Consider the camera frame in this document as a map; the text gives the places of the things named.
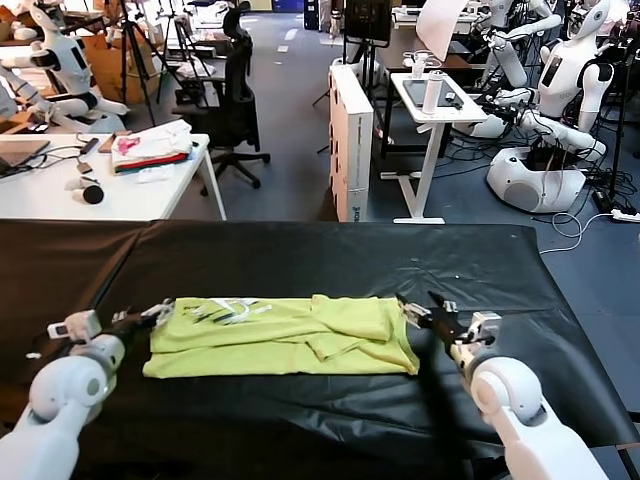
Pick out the white humanoid robot right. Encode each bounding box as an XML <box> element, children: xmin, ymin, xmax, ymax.
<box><xmin>471</xmin><ymin>0</ymin><xmax>617</xmax><ymax>215</ymax></box>

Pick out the grey laptop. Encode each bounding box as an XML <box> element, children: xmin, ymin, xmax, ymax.
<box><xmin>0</xmin><ymin>138</ymin><xmax>53</xmax><ymax>174</ymax></box>

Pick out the white plastic packet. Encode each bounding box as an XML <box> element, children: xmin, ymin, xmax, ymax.
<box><xmin>133</xmin><ymin>165</ymin><xmax>175</xmax><ymax>184</ymax></box>

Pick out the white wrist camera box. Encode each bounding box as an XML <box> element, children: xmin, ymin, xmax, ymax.
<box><xmin>467</xmin><ymin>311</ymin><xmax>503</xmax><ymax>347</ymax></box>
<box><xmin>47</xmin><ymin>309</ymin><xmax>102</xmax><ymax>345</ymax></box>

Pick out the white humanoid robot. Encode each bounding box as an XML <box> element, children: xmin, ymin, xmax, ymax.
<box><xmin>471</xmin><ymin>0</ymin><xmax>617</xmax><ymax>215</ymax></box>
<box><xmin>0</xmin><ymin>1</ymin><xmax>131</xmax><ymax>133</ymax></box>

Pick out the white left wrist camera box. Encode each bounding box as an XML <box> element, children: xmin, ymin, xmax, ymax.
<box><xmin>47</xmin><ymin>309</ymin><xmax>102</xmax><ymax>345</ymax></box>

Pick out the dark brown desk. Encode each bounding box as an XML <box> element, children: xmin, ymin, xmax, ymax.
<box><xmin>383</xmin><ymin>41</ymin><xmax>474</xmax><ymax>75</ymax></box>

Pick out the white floor cable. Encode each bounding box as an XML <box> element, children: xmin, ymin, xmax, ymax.
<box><xmin>538</xmin><ymin>212</ymin><xmax>616</xmax><ymax>255</ymax></box>

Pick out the matte dark brown table cover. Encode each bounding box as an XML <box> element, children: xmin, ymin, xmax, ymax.
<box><xmin>0</xmin><ymin>217</ymin><xmax>157</xmax><ymax>386</ymax></box>

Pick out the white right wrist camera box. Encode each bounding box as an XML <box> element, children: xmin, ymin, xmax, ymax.
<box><xmin>467</xmin><ymin>311</ymin><xmax>503</xmax><ymax>347</ymax></box>

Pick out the black office chair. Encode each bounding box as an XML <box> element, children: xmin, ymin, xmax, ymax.
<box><xmin>171</xmin><ymin>1</ymin><xmax>273</xmax><ymax>195</ymax></box>

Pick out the white humanoid robot left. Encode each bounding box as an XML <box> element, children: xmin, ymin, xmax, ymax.
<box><xmin>0</xmin><ymin>1</ymin><xmax>131</xmax><ymax>133</ymax></box>

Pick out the stack of folded clothes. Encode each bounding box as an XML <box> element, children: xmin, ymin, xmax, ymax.
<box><xmin>109</xmin><ymin>118</ymin><xmax>194</xmax><ymax>175</ymax></box>

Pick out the black tripod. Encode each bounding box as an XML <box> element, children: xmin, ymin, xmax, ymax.
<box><xmin>157</xmin><ymin>11</ymin><xmax>213</xmax><ymax>108</ymax></box>
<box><xmin>117</xmin><ymin>0</ymin><xmax>173</xmax><ymax>125</ymax></box>

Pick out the tall white cardboard box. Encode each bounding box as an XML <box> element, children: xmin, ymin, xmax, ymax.
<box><xmin>327</xmin><ymin>63</ymin><xmax>375</xmax><ymax>224</ymax></box>

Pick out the black tablet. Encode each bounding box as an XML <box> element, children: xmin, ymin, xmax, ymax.
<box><xmin>402</xmin><ymin>78</ymin><xmax>458</xmax><ymax>108</ymax></box>

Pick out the white controller set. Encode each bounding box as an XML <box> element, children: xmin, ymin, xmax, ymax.
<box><xmin>402</xmin><ymin>50</ymin><xmax>443</xmax><ymax>80</ymax></box>

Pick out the yellow-green printed t-shirt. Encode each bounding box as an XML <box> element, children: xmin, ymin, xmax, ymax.
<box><xmin>142</xmin><ymin>294</ymin><xmax>420</xmax><ymax>379</ymax></box>

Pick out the white bottle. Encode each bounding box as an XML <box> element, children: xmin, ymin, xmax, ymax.
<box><xmin>422</xmin><ymin>69</ymin><xmax>445</xmax><ymax>115</ymax></box>

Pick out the black pole stand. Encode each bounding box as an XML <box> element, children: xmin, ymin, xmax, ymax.
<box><xmin>591</xmin><ymin>48</ymin><xmax>633</xmax><ymax>213</ymax></box>

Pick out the black monitor screen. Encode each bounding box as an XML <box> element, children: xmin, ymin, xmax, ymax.
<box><xmin>343</xmin><ymin>0</ymin><xmax>394</xmax><ymax>49</ymax></box>

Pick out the small white standing desk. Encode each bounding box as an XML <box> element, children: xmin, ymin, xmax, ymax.
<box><xmin>379</xmin><ymin>71</ymin><xmax>489</xmax><ymax>225</ymax></box>

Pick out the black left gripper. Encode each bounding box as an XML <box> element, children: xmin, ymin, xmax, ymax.
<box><xmin>102</xmin><ymin>298</ymin><xmax>176</xmax><ymax>346</ymax></box>

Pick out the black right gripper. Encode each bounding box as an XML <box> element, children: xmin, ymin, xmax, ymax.
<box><xmin>395</xmin><ymin>292</ymin><xmax>469</xmax><ymax>346</ymax></box>

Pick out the brown cardboard box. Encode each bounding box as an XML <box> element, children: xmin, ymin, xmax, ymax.
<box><xmin>81</xmin><ymin>31</ymin><xmax>168</xmax><ymax>103</ymax></box>

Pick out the large white desk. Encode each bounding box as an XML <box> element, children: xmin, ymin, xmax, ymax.
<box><xmin>0</xmin><ymin>131</ymin><xmax>228</xmax><ymax>221</ymax></box>

